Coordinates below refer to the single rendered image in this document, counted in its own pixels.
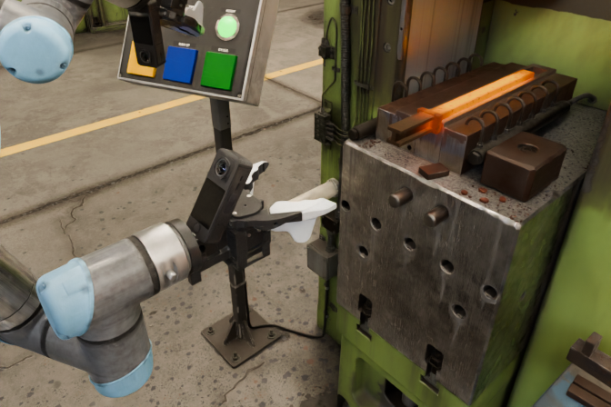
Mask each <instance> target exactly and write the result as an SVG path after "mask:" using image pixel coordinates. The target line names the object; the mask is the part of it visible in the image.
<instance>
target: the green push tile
mask: <svg viewBox="0 0 611 407"><path fill-rule="evenodd" d="M237 57H238V56H236V55H227V54H220V53H214V52H206V54H205V63H204V68H203V73H202V78H201V83H200V85H202V86H205V87H210V88H215V89H221V90H226V91H231V90H232V85H233V81H234V76H235V67H236V62H237Z"/></svg>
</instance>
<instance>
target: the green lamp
mask: <svg viewBox="0 0 611 407"><path fill-rule="evenodd" d="M235 30H236V22H235V19H234V18H233V17H230V16H226V17H224V18H223V19H221V21H220V22H219V24H218V32H219V34H220V35H221V36H223V37H229V36H231V35H232V34H233V33H234V32H235Z"/></svg>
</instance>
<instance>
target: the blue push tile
mask: <svg viewBox="0 0 611 407"><path fill-rule="evenodd" d="M197 53H198V51H197V50H195V49H188V48H182V47H175V46H168V49H167V54H166V62H165V69H164V73H163V79H165V80H168V81H174V82H179V83H184V84H192V82H193V77H194V72H195V63H196V58H197Z"/></svg>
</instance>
